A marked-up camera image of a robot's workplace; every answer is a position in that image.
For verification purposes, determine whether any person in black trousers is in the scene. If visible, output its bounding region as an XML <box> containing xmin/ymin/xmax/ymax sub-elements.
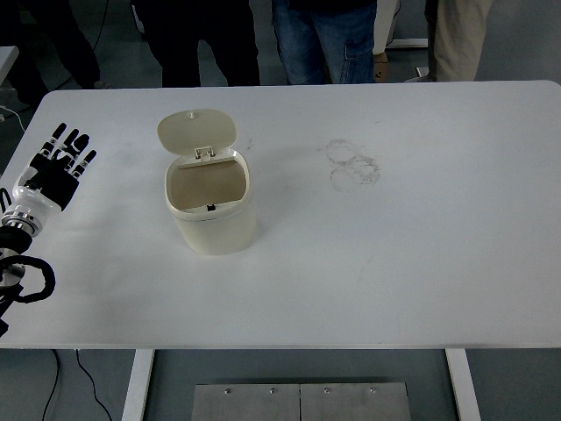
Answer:
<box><xmin>131</xmin><ymin>0</ymin><xmax>262</xmax><ymax>89</ymax></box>

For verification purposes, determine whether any person in beige trousers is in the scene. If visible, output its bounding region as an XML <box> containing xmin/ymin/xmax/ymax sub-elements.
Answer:
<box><xmin>405</xmin><ymin>0</ymin><xmax>494</xmax><ymax>83</ymax></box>

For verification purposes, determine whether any thin black hanging cable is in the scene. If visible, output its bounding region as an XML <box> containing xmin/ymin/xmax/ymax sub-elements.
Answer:
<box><xmin>90</xmin><ymin>0</ymin><xmax>110</xmax><ymax>52</ymax></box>

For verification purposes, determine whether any grey metal plate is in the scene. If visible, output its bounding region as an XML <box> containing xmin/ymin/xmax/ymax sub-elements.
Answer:
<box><xmin>191</xmin><ymin>383</ymin><xmax>302</xmax><ymax>421</ymax></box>
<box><xmin>299</xmin><ymin>382</ymin><xmax>411</xmax><ymax>421</ymax></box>

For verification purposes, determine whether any white side table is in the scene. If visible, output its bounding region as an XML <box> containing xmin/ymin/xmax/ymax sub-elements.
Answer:
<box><xmin>0</xmin><ymin>46</ymin><xmax>20</xmax><ymax>88</ymax></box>

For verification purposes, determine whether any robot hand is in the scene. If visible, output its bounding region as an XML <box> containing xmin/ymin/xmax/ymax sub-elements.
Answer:
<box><xmin>11</xmin><ymin>122</ymin><xmax>98</xmax><ymax>221</ymax></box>

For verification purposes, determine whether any brown cardboard box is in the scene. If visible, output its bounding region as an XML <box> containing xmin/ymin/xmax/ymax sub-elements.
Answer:
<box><xmin>372</xmin><ymin>52</ymin><xmax>389</xmax><ymax>83</ymax></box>

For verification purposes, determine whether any white table leg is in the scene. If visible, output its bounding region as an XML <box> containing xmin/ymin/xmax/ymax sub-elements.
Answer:
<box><xmin>121</xmin><ymin>349</ymin><xmax>155</xmax><ymax>421</ymax></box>
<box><xmin>445</xmin><ymin>348</ymin><xmax>482</xmax><ymax>421</ymax></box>

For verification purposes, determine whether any white floor cable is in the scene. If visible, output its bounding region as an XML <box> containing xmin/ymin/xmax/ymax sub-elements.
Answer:
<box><xmin>0</xmin><ymin>103</ymin><xmax>27</xmax><ymax>132</ymax></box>

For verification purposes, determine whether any person in blue jeans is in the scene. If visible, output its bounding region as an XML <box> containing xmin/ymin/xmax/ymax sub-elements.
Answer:
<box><xmin>270</xmin><ymin>0</ymin><xmax>378</xmax><ymax>85</ymax></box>

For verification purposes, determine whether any cream lidded trash bin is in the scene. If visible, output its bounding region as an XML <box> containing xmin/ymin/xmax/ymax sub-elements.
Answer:
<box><xmin>156</xmin><ymin>109</ymin><xmax>258</xmax><ymax>256</ymax></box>

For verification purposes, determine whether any white desk frame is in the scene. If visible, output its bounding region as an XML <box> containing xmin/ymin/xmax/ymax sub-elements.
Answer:
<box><xmin>373</xmin><ymin>0</ymin><xmax>429</xmax><ymax>56</ymax></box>

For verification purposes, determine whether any black floor cable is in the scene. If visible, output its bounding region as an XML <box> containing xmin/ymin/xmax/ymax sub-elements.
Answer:
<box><xmin>41</xmin><ymin>349</ymin><xmax>60</xmax><ymax>421</ymax></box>
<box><xmin>75</xmin><ymin>349</ymin><xmax>114</xmax><ymax>421</ymax></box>

